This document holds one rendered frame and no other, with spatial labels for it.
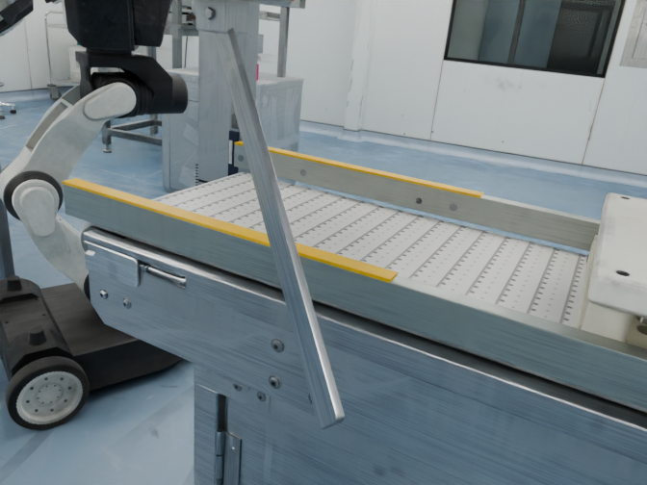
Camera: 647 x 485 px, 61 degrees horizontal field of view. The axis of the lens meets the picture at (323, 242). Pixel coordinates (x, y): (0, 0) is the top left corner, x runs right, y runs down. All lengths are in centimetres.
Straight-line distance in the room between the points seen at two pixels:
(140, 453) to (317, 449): 107
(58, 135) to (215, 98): 89
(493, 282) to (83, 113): 130
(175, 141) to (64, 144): 167
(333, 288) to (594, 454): 21
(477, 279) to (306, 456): 25
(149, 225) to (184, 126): 272
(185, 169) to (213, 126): 247
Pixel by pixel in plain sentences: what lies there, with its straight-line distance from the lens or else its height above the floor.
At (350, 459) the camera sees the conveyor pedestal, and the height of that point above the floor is 70.
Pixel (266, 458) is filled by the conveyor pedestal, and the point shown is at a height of 65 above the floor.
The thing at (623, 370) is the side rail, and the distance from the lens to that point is 38.
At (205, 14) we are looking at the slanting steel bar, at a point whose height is 108.
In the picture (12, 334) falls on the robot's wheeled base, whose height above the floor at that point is 19.
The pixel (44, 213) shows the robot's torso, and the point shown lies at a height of 55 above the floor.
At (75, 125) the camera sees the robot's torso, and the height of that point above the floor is 77.
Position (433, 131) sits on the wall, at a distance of 557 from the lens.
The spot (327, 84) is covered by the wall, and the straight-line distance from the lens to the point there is 583.
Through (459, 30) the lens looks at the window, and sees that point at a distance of 549.
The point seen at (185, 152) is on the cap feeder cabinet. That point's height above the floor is 33.
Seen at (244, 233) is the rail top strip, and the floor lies 92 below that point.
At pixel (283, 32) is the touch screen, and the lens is 336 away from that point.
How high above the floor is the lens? 109
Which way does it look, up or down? 22 degrees down
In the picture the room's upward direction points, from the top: 6 degrees clockwise
